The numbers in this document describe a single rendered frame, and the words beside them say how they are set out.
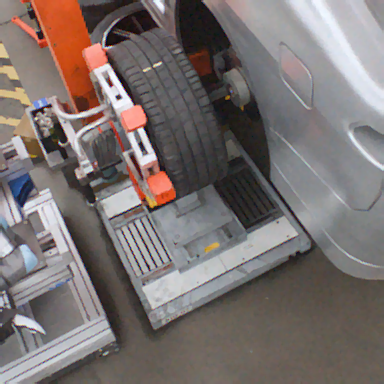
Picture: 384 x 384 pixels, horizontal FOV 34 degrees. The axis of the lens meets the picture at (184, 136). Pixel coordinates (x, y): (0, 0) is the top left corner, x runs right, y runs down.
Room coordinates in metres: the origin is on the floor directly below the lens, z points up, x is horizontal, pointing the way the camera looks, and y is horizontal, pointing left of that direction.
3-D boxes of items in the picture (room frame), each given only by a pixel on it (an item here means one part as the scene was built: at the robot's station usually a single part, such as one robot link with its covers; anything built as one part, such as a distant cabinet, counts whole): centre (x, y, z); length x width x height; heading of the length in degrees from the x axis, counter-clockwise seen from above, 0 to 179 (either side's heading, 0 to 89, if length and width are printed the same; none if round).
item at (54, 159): (2.07, 0.63, 0.44); 0.43 x 0.17 x 0.03; 17
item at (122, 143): (1.60, 0.29, 0.85); 0.21 x 0.14 x 0.14; 107
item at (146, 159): (1.62, 0.22, 0.85); 0.54 x 0.07 x 0.54; 17
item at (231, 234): (1.64, 0.05, 0.13); 0.50 x 0.36 x 0.10; 17
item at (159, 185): (1.32, 0.12, 0.85); 0.09 x 0.08 x 0.07; 17
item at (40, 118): (2.03, 0.62, 0.52); 0.20 x 0.14 x 0.13; 14
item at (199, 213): (1.67, 0.06, 0.32); 0.40 x 0.30 x 0.28; 17
